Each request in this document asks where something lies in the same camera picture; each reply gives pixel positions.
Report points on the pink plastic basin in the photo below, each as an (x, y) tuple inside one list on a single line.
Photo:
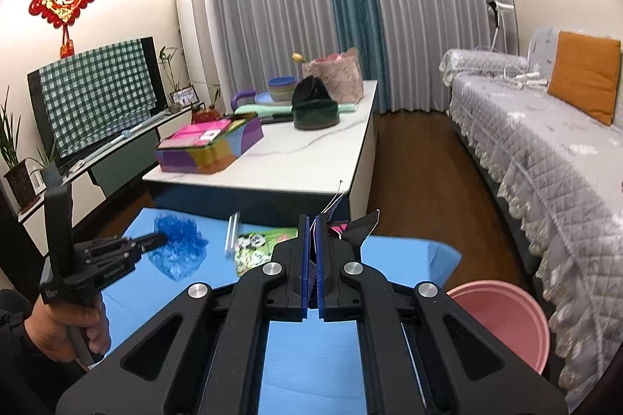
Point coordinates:
[(506, 317)]

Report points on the clear plastic straws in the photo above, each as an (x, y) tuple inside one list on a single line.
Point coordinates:
[(231, 232)]

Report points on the pink paper sheet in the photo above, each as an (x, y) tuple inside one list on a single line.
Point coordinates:
[(190, 136)]

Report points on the orange cushion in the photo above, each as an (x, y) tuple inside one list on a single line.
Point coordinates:
[(584, 74)]

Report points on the stack of plastic bowls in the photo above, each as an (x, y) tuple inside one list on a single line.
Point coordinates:
[(282, 88)]

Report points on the small photo frame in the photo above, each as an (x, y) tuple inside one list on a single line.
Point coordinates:
[(182, 96)]

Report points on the black television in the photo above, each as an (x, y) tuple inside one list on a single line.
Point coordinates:
[(155, 74)]

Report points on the white tower air conditioner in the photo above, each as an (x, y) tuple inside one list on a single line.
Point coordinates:
[(197, 35)]

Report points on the white rod with blue ball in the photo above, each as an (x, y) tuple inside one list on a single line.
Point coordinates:
[(125, 134)]

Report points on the green pot with black lid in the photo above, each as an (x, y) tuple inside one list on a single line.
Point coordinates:
[(315, 113)]

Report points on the pink quilted bag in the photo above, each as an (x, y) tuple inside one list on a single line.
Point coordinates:
[(340, 77)]

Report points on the small grey potted plant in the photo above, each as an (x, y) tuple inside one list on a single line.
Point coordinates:
[(51, 176)]

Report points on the television cabinet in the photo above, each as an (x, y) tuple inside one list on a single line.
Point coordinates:
[(126, 162)]

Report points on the yellow artificial tulip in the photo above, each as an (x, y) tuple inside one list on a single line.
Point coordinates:
[(297, 57)]

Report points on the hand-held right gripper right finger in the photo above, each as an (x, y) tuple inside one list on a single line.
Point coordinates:
[(325, 259)]

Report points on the person's left hand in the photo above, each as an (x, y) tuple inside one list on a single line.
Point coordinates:
[(48, 332)]

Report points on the blue table mat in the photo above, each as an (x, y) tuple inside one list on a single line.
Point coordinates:
[(311, 366)]

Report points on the person's left forearm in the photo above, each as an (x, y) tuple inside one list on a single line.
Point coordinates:
[(17, 347)]

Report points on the white marble coffee table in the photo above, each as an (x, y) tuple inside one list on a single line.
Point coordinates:
[(311, 152)]

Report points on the light green cloth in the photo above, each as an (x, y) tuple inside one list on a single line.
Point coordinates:
[(253, 108)]

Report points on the white floor lamp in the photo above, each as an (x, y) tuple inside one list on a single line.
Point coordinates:
[(496, 16)]

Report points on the tall bamboo plant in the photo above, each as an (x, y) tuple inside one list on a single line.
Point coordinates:
[(170, 69)]

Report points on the colourful tin box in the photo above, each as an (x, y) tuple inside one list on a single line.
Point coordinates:
[(209, 157)]

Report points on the dark red printed packet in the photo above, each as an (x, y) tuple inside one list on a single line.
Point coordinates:
[(353, 230)]

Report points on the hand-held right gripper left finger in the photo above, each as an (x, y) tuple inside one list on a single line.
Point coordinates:
[(302, 259)]

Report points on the red potted decoration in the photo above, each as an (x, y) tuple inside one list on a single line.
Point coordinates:
[(204, 113)]

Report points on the sofa with grey quilted cover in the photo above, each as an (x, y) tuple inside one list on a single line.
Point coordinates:
[(545, 152)]

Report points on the blue plastic cover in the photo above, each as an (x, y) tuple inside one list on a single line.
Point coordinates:
[(180, 249)]

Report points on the green panda print packet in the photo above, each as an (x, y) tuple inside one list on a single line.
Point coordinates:
[(258, 247)]

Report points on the flat black object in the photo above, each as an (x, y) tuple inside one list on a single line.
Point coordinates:
[(275, 119)]

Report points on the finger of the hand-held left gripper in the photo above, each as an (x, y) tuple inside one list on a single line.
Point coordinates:
[(141, 241), (114, 255)]

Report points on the green checked cloth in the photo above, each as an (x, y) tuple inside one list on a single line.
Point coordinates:
[(97, 98)]

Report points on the teal curtain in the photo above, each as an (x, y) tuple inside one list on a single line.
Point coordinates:
[(355, 6)]

